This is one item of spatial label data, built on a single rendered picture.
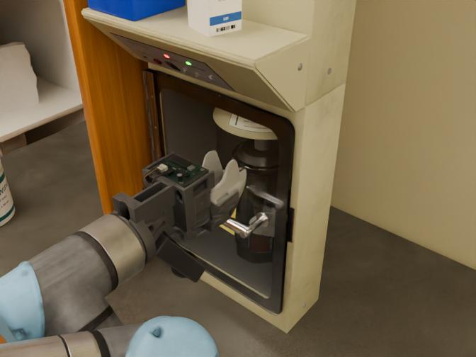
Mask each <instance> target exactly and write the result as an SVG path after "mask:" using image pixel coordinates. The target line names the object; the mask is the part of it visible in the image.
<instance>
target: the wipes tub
mask: <svg viewBox="0 0 476 357"><path fill-rule="evenodd" d="M14 213H15V207H14V203H13V199H12V197H11V192H10V190H9V185H8V183H7V180H6V176H5V173H4V169H3V166H2V164H1V160H0V226H2V225H4V224H5V223H7V222H8V221H9V220H10V219H11V218H12V217H13V215H14Z"/></svg>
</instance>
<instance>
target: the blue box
mask: <svg viewBox="0 0 476 357"><path fill-rule="evenodd" d="M88 5H89V8H90V9H93V10H96V11H100V12H103V13H107V14H110V15H113V16H117V17H120V18H124V19H127V20H130V21H138V20H141V19H143V18H148V17H150V16H155V15H157V14H160V13H164V12H167V11H170V10H174V9H177V8H181V7H183V6H185V0H88Z"/></svg>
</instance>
